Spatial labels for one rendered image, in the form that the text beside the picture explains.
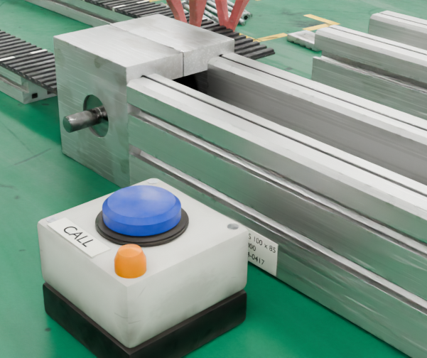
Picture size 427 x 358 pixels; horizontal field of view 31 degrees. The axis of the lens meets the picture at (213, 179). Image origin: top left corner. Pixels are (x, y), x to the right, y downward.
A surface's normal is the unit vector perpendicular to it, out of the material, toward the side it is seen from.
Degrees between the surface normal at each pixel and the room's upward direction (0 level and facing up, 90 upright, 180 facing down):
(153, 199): 3
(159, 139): 90
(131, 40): 0
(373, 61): 90
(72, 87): 90
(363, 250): 90
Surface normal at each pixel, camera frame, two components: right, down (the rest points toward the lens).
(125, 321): -0.43, 0.40
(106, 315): -0.74, 0.29
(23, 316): 0.02, -0.89
